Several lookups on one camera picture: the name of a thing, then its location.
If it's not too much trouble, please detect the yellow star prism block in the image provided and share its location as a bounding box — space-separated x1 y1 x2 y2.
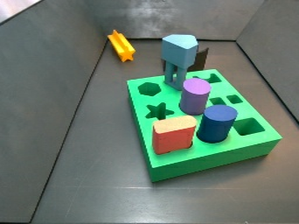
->
107 31 136 62

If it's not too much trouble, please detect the black fixture block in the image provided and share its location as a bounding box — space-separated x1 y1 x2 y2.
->
188 48 210 72

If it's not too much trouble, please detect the green shape sorter base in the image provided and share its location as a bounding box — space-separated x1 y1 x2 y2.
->
127 69 282 182

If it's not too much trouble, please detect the red rounded rectangle block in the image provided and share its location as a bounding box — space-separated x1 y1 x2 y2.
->
152 115 198 154

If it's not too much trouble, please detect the purple cylinder block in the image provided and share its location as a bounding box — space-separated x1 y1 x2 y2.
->
180 78 211 116

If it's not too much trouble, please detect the dark blue cylinder block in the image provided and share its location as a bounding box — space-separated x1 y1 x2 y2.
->
196 105 239 144

